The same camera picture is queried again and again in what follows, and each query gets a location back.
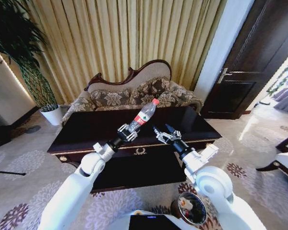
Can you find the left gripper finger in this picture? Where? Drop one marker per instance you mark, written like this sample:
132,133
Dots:
133,136
123,128

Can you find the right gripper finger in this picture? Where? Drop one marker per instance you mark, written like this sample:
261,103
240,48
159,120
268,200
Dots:
160,135
173,133

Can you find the clear plastic bottle red label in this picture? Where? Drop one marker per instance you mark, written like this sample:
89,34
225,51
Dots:
143,116

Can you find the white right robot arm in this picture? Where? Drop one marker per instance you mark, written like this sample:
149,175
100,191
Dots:
213,187

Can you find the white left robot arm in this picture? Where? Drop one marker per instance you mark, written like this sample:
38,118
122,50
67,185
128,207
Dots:
69,191

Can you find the white crumpled trash piece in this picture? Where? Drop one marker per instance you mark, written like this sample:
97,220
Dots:
186,205

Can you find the shiny metal trash bin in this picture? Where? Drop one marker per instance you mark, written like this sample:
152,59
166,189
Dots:
196,212

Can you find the dark wooden coffee table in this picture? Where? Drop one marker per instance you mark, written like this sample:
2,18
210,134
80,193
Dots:
134,134

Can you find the floral sofa cushion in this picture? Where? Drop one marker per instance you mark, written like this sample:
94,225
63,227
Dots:
151,91
177,95
111,98

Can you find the white plant pot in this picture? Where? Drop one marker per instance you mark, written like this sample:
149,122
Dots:
51,115

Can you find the beige pleated curtain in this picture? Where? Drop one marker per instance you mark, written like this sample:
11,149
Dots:
124,36

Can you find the dark wooden door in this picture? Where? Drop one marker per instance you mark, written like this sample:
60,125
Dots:
249,60

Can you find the green plant beyond doorway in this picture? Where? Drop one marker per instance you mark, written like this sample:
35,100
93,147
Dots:
284,76

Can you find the tall green potted plant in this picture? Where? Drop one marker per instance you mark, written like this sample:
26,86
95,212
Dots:
16,33

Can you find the floral sofa with wood frame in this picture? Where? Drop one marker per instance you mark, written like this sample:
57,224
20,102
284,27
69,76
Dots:
144,79

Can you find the white chair with dark frame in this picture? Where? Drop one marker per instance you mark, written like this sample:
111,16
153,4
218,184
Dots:
284,163

